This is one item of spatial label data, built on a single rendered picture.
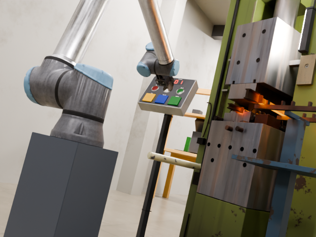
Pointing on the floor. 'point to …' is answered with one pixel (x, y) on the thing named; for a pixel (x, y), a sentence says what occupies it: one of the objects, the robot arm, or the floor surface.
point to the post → (153, 177)
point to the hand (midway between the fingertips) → (170, 88)
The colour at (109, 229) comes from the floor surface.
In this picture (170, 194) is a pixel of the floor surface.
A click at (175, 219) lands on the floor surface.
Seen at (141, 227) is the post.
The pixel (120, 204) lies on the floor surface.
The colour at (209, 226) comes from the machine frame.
